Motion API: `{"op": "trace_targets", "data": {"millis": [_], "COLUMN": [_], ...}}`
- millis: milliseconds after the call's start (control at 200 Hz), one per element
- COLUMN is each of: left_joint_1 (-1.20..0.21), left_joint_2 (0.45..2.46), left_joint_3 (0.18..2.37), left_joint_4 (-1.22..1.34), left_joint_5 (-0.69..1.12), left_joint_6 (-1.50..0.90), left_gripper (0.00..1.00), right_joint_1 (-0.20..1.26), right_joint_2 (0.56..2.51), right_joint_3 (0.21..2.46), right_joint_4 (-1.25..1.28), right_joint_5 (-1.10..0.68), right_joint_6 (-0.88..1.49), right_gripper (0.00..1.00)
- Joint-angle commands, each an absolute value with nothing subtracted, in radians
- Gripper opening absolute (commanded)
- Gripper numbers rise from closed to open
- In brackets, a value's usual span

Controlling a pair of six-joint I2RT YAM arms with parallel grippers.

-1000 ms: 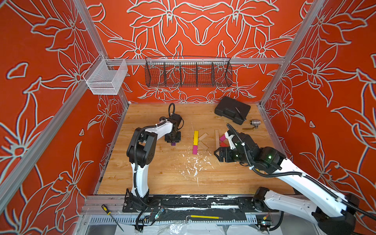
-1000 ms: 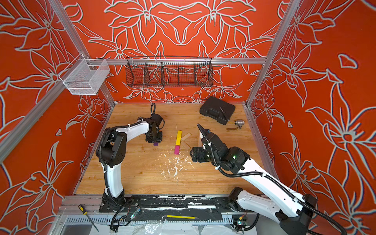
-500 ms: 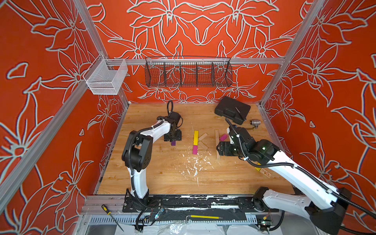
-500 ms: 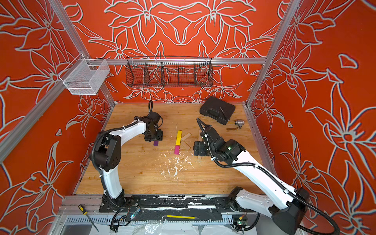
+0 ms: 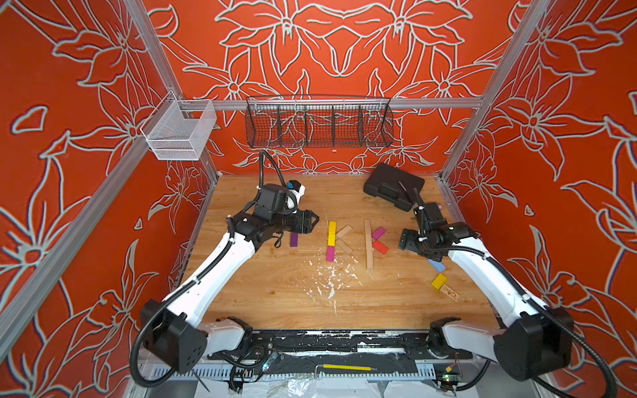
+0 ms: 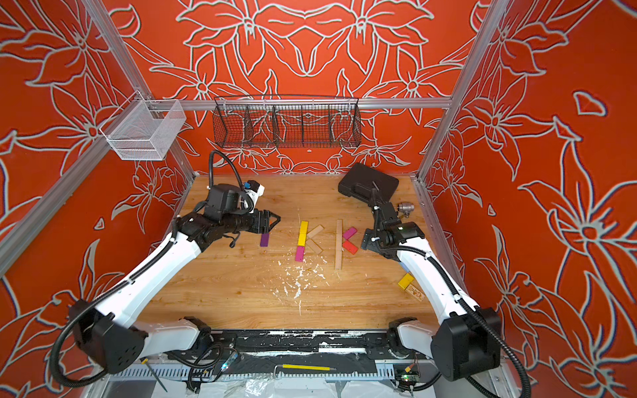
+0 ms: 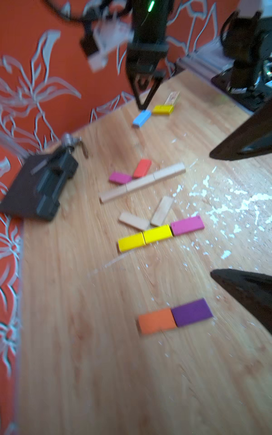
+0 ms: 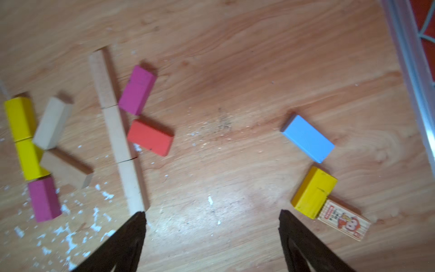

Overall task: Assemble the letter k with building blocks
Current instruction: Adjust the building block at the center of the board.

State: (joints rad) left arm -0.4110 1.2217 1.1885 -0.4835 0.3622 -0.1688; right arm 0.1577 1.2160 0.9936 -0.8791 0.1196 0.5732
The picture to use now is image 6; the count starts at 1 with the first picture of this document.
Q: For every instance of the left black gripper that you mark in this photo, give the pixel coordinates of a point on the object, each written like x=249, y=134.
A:
x=266, y=227

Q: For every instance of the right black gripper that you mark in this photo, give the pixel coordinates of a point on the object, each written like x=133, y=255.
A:
x=373, y=240

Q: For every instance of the purple building block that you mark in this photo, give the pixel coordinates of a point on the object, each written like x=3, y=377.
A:
x=264, y=240

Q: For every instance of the magenta block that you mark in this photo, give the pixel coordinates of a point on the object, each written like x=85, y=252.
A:
x=300, y=253
x=348, y=234

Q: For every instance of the red building block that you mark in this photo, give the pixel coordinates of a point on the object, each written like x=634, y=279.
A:
x=349, y=247

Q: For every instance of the yellow block front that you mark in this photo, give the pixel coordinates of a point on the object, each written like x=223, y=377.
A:
x=303, y=227

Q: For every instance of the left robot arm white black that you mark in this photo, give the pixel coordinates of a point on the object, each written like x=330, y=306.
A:
x=107, y=329

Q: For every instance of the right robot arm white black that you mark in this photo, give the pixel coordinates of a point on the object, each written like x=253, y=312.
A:
x=468, y=340

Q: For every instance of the small silver metal fitting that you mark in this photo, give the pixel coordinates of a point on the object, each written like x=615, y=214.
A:
x=405, y=209

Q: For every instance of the black plastic tool case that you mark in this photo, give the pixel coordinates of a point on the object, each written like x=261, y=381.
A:
x=368, y=185

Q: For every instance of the printed natural wood block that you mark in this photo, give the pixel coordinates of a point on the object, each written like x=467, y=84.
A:
x=415, y=293

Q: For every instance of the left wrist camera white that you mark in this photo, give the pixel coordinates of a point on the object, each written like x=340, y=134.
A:
x=254, y=190

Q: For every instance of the black wire wall basket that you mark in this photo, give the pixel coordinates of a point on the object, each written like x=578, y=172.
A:
x=287, y=123

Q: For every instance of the yellow pencil on rail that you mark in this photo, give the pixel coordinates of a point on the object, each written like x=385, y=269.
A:
x=307, y=367

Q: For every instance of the white mesh wall basket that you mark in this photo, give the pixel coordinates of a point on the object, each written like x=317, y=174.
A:
x=139, y=133

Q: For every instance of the screwdriver yellow black handle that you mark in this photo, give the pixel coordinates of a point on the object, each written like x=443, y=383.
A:
x=146, y=363

